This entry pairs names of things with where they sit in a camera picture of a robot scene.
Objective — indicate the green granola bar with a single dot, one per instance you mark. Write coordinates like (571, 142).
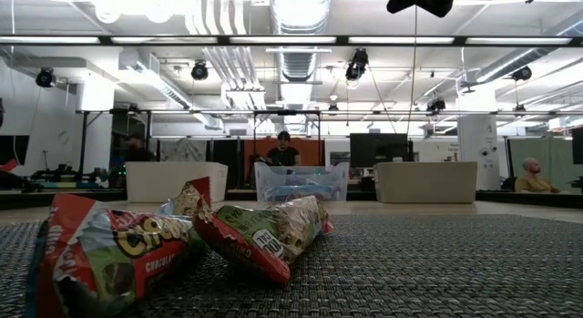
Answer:
(268, 236)

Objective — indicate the red chewy chocolate granola bar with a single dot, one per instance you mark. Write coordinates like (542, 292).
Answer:
(114, 259)

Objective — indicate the black ceiling spotlight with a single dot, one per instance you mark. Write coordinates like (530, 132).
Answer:
(436, 105)
(521, 73)
(199, 71)
(357, 65)
(45, 77)
(332, 107)

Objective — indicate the white pillar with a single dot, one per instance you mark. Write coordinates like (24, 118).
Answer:
(478, 140)

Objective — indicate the black monitor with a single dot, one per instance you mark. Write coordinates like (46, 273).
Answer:
(378, 149)

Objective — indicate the person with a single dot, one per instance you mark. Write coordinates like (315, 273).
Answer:
(283, 155)
(530, 183)
(136, 151)

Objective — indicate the light grey plastic bin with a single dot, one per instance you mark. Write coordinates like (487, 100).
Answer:
(426, 183)

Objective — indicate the red panel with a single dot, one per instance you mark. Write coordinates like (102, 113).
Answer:
(312, 151)

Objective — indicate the clear plastic bin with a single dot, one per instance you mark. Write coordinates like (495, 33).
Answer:
(339, 174)

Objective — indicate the green partition curtain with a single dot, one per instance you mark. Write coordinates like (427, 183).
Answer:
(560, 163)

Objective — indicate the grey woven placemat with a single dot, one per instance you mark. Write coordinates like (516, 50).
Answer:
(455, 268)

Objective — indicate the black aluminium table frame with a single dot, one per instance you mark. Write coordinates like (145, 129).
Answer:
(341, 40)

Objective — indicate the silver ventilation duct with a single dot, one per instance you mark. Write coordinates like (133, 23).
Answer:
(298, 63)

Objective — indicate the black background rig frame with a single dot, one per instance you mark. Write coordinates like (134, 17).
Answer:
(182, 112)

